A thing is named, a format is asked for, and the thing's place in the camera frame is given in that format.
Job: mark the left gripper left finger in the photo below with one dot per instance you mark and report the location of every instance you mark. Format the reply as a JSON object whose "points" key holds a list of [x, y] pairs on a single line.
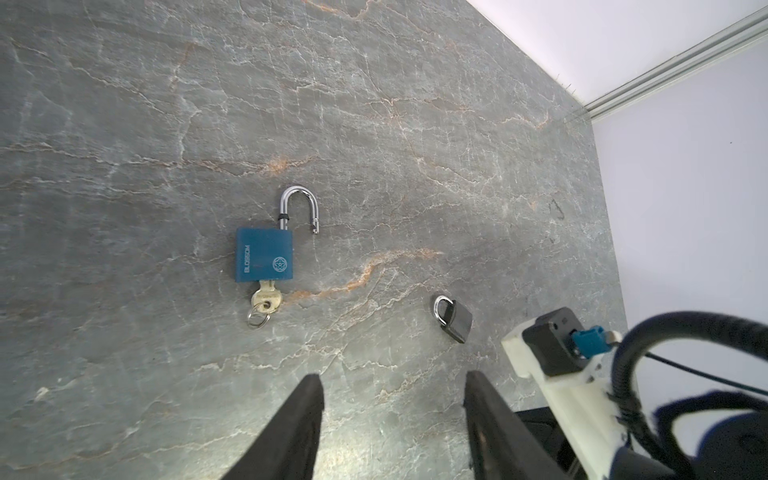
{"points": [[287, 447]]}

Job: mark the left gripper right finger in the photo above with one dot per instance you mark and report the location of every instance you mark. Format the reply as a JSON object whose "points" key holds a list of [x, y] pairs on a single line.
{"points": [[501, 445]]}

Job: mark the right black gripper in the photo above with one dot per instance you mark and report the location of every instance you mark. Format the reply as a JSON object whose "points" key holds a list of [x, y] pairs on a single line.
{"points": [[544, 426]]}

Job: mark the grey padlock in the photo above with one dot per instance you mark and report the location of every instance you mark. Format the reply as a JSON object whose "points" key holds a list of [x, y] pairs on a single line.
{"points": [[454, 318]]}

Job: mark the small silver key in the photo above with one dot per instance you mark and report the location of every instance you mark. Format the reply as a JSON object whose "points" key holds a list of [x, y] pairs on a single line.
{"points": [[264, 303]]}

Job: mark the blue padlock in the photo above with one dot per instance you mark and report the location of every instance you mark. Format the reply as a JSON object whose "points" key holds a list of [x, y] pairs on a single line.
{"points": [[267, 254]]}

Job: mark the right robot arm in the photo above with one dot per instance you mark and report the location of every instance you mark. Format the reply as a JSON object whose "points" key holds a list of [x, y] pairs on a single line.
{"points": [[740, 334]]}

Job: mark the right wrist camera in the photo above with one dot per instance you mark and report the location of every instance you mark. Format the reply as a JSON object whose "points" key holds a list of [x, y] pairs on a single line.
{"points": [[565, 359]]}

